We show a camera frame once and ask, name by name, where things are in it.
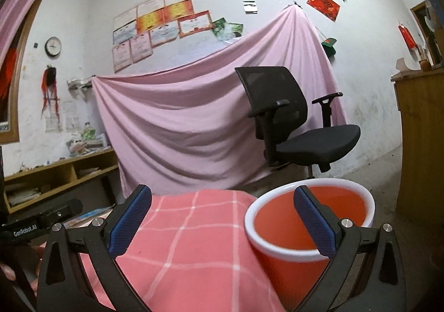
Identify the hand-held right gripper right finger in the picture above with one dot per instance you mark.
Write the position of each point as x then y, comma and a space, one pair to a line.
314, 222

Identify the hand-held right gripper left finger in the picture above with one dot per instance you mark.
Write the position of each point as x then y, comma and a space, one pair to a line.
130, 222

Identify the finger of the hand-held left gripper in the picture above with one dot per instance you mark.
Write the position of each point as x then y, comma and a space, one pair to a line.
64, 209

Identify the red bin with white rim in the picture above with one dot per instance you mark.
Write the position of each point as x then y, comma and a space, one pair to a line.
288, 228

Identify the person's left hand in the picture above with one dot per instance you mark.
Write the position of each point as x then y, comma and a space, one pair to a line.
34, 280

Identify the stack of papers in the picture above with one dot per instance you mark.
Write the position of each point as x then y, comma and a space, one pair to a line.
20, 194

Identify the wooden shelf unit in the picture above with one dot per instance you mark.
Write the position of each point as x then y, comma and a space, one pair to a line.
62, 168

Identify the thin paper pile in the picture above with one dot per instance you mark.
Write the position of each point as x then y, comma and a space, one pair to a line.
88, 172

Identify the stack of books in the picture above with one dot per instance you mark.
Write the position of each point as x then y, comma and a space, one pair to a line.
86, 148

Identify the pink checkered tablecloth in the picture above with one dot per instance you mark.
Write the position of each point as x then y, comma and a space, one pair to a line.
194, 246

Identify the glass jar with green contents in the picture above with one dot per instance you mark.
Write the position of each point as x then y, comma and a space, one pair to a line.
88, 132

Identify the pink hanging sheet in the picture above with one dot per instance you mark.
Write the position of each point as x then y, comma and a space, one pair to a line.
180, 124

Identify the red black tassel decoration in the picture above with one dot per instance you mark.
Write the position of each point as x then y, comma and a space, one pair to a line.
50, 85

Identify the black mesh office chair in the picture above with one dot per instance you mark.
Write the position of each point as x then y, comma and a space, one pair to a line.
277, 97

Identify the wooden cabinet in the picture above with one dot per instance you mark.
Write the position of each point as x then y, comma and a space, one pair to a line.
423, 142

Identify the red cloth in window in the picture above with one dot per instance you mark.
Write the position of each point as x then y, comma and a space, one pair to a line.
7, 69

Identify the green cap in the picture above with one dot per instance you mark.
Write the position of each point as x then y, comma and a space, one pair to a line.
329, 45

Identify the small brown pot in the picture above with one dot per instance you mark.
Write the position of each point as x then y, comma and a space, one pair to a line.
425, 65

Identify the red hanging ornament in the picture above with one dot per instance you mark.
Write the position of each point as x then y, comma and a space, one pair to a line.
407, 36

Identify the white wall paper sheets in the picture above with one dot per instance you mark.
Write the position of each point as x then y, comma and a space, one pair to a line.
55, 119

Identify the wooden window frame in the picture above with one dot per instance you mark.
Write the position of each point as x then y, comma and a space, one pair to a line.
22, 66

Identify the round wall clock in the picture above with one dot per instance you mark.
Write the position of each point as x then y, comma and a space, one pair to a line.
53, 46

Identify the group of wall certificates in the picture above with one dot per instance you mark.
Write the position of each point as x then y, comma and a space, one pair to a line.
163, 17

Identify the green wall photos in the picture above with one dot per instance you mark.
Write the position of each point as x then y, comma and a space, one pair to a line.
227, 29

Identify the red paper wall decoration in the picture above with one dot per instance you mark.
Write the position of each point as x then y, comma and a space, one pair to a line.
323, 3

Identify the black white wall sticker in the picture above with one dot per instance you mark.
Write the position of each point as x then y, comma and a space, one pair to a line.
250, 7

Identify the wooden wall frame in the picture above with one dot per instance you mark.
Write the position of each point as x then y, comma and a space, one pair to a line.
421, 20

